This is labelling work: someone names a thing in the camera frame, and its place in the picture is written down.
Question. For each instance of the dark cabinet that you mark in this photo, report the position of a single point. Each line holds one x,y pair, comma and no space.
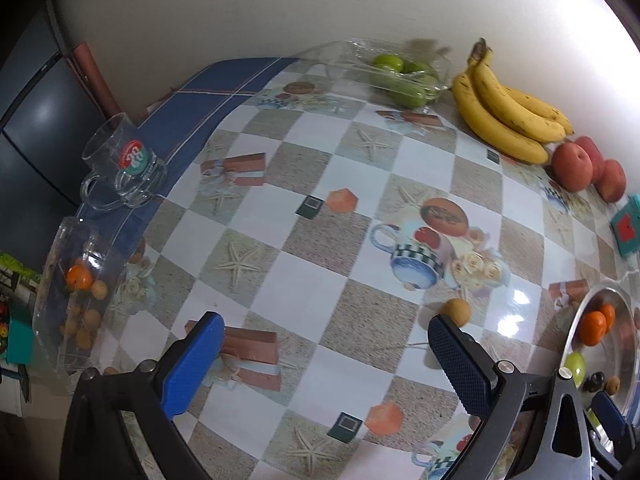
47,117

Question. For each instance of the patterned vinyl tablecloth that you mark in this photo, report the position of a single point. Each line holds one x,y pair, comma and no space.
342,226

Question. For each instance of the stainless steel bowl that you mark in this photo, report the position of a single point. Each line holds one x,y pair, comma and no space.
616,354

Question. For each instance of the red apple front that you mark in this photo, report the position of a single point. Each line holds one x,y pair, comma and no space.
572,167

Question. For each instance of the dark cherry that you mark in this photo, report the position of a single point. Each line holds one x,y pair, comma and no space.
594,383

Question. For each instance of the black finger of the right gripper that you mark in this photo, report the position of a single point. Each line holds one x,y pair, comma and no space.
623,462

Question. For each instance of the large green fruit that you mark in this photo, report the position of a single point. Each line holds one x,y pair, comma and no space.
576,363

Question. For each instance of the red apple right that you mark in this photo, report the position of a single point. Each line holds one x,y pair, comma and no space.
612,184

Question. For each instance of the orange tangerine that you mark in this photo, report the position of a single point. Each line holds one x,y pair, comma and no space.
609,312
592,327

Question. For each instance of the red apple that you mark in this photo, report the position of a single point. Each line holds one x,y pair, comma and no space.
597,160
572,167
612,184

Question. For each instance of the red apple middle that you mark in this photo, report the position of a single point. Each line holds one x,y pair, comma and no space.
597,160

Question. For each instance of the yellow banana bunch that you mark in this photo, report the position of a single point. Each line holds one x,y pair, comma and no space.
511,121

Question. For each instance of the glass mug with logo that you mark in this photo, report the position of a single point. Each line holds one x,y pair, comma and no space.
119,158

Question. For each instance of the brown longan fruit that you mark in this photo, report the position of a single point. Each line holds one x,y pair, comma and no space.
458,310

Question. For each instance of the clear box of green fruits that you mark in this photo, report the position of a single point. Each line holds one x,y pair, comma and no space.
410,76

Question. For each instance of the teal toy box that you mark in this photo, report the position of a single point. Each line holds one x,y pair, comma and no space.
626,227

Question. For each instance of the clear plastic fruit container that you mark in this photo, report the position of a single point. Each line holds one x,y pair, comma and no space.
81,275

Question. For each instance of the small brown longan in bowl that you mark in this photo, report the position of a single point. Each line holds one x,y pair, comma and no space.
612,385

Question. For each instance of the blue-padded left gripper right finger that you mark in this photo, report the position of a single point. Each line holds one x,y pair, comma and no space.
556,446

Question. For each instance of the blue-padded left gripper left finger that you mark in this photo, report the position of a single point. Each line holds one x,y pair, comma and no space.
96,442

